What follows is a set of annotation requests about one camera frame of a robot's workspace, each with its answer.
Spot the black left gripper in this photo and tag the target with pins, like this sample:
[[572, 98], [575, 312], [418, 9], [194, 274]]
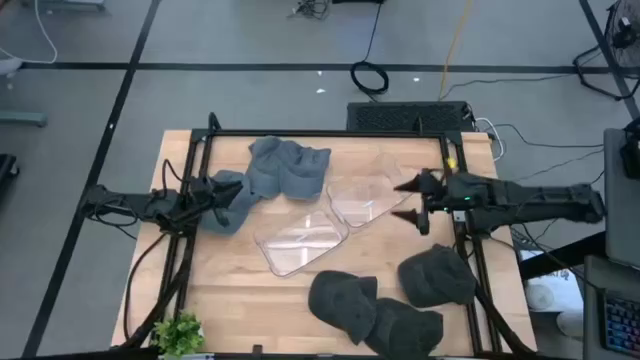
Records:
[[202, 192]]

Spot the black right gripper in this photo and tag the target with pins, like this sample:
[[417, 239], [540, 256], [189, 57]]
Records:
[[434, 192]]

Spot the blue-grey cap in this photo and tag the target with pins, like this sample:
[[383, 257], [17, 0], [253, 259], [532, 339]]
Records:
[[305, 172], [265, 165], [237, 212]]

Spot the dark grey cap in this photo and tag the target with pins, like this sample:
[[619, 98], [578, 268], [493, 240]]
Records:
[[435, 277], [340, 300], [405, 330]]

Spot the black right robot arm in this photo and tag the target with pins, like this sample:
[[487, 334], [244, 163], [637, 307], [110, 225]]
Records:
[[550, 202]]

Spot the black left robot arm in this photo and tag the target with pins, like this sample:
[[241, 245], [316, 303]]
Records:
[[145, 205]]

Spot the clear plastic bin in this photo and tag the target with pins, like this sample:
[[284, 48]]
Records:
[[367, 195], [300, 240]]

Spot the yellow tag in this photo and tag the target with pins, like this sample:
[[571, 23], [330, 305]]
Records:
[[451, 162]]

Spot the black computer case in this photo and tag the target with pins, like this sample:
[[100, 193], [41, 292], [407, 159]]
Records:
[[407, 116]]

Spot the small green potted plant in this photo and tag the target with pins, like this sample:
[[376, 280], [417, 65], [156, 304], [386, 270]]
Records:
[[177, 335]]

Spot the white bag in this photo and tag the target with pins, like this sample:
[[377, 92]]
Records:
[[550, 287]]

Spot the grey side desk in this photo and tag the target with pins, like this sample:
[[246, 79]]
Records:
[[622, 210]]

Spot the grey table foot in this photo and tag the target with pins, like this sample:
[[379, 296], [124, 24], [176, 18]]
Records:
[[22, 118]]

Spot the black equipment at edge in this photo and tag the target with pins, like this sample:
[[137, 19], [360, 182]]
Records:
[[7, 170]]

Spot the black device on desk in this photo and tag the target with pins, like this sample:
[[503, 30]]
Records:
[[631, 152]]

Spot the backlit rainbow keyboard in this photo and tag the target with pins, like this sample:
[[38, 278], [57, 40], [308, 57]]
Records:
[[622, 322]]

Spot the black floor fan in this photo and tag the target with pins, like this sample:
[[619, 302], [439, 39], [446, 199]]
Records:
[[617, 45]]

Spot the black metal table frame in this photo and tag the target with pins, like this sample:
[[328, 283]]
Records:
[[325, 133]]

